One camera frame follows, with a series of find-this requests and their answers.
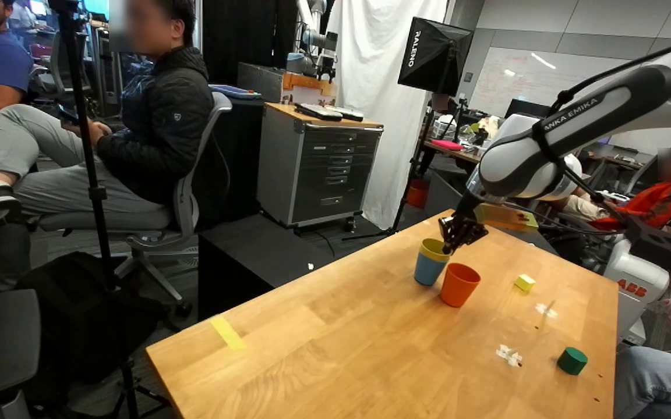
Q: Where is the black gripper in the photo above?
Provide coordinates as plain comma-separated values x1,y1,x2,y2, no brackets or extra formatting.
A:
436,193,494,256

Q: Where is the yellow plastic cup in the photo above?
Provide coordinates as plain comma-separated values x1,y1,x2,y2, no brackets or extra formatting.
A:
416,234,454,266

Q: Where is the blue plastic cup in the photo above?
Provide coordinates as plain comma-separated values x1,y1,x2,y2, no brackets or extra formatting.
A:
413,249,449,290

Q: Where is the white robot base red lettering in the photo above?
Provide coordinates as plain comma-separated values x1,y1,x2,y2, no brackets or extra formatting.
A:
600,230,671,344

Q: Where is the orange plastic cup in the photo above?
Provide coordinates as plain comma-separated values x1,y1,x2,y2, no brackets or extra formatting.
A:
437,260,482,309

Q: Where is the red canister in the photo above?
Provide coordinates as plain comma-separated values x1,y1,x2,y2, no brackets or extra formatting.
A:
404,175,434,210

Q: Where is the yellow cube block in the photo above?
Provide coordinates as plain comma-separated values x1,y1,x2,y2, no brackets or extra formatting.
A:
509,271,538,296

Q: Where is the cluttered background desk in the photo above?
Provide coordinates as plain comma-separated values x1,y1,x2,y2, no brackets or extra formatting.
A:
423,113,508,176

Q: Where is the black background monitor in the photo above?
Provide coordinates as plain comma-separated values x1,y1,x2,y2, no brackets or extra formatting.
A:
503,95,554,126

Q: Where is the grey drawer cabinet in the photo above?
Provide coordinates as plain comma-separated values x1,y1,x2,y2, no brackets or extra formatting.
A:
254,99,386,232

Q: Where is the green cylinder block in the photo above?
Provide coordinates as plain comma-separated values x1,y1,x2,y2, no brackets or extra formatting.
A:
554,344,590,377

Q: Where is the white curtain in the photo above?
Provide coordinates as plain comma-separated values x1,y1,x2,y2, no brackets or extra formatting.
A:
326,0,458,232

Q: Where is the black softbox light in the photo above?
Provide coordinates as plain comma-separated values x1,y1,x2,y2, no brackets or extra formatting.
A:
395,15,474,97

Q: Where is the person in orange shirt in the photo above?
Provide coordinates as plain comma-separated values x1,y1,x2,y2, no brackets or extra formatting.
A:
583,139,671,232

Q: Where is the orange cardboard box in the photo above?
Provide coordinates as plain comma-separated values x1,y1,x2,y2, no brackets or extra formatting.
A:
277,70,338,110

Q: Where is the yellow tape strip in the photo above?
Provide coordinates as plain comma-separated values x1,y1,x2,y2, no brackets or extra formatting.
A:
208,314,248,355

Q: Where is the person in blue jeans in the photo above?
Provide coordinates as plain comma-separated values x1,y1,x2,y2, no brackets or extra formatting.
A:
613,288,671,419

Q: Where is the grey mesh office chair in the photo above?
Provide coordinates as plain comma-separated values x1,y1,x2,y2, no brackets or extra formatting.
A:
0,285,41,419
39,91,235,306

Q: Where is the black curtain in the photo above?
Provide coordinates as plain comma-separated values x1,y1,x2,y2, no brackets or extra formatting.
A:
199,0,300,88

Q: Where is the person in black jacket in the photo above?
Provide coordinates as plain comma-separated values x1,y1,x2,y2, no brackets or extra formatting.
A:
0,0,216,242

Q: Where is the black tripod stand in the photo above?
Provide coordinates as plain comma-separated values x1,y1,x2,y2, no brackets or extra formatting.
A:
47,0,143,419

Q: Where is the black bag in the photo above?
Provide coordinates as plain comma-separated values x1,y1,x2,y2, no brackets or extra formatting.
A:
6,249,169,405

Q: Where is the tan wrist camera box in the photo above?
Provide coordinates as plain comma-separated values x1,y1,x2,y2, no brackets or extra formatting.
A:
473,200,542,232

